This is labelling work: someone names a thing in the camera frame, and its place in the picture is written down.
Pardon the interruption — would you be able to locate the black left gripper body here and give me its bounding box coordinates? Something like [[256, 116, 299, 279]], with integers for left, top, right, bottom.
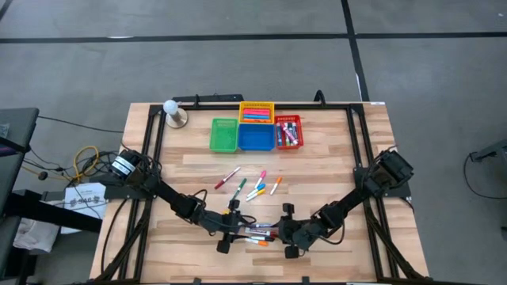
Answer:
[[193, 199, 241, 254]]

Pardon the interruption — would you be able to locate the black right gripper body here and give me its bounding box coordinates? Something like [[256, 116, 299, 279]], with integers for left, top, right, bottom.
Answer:
[[281, 203, 330, 260]]

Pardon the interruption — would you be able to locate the dark red Expo thick marker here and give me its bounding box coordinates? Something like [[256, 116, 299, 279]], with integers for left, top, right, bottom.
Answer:
[[244, 227, 278, 238]]

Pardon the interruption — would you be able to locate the yellow cap small marker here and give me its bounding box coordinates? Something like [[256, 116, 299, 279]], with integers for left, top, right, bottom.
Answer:
[[245, 188, 266, 203]]

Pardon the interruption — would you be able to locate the blue cap small marker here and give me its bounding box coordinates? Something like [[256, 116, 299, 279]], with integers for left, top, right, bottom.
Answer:
[[246, 182, 267, 198]]

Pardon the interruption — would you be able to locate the pink cap small marker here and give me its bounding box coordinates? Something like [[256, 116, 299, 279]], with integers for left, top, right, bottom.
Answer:
[[253, 169, 268, 190]]

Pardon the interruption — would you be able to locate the magenta Expo thick marker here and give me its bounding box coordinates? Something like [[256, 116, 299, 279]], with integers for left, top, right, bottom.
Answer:
[[284, 126, 299, 146]]

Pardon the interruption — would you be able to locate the green plastic basket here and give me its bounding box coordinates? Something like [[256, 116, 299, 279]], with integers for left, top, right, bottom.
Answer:
[[208, 117, 239, 154]]

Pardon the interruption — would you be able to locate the blue plastic basket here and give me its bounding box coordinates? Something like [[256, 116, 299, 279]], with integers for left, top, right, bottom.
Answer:
[[237, 123, 276, 152]]

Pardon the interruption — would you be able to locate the red plastic basket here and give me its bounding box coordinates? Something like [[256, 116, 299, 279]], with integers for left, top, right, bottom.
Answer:
[[273, 114, 306, 151]]

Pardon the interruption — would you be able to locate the yellow plastic basket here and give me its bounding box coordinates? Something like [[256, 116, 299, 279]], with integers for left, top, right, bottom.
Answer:
[[238, 101, 276, 124]]

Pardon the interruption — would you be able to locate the white bulb lamp metal base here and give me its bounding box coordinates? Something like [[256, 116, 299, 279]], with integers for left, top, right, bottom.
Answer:
[[162, 99, 189, 130]]

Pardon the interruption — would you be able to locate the black bar device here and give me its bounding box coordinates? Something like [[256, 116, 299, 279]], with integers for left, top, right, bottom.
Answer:
[[171, 93, 245, 104]]

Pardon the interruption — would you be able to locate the white paper sheet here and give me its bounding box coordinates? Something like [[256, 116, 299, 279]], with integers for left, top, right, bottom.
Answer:
[[59, 184, 109, 235]]

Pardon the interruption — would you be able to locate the black beam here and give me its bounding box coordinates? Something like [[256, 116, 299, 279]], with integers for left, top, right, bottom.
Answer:
[[6, 192, 103, 234]]

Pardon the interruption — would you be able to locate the white plastic bag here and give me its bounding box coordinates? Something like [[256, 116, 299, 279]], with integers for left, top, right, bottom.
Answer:
[[13, 216, 60, 254]]

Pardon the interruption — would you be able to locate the grey metal stand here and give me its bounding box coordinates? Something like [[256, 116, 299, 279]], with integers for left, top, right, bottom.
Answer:
[[469, 138, 507, 165]]

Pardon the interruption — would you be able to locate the grey desk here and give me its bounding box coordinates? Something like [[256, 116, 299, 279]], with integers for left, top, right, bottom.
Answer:
[[0, 107, 40, 285]]

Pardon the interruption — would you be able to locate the black aluminium table frame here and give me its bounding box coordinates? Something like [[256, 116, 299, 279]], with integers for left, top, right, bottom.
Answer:
[[90, 101, 429, 285]]

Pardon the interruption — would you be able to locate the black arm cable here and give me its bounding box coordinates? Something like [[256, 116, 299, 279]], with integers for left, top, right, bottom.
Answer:
[[100, 197, 130, 276]]

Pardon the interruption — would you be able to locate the yellow cable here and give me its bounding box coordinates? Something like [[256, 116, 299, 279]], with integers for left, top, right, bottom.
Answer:
[[73, 145, 100, 180]]

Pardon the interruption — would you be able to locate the black floor cable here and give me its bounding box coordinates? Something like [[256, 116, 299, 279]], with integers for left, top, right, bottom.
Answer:
[[37, 114, 124, 134]]

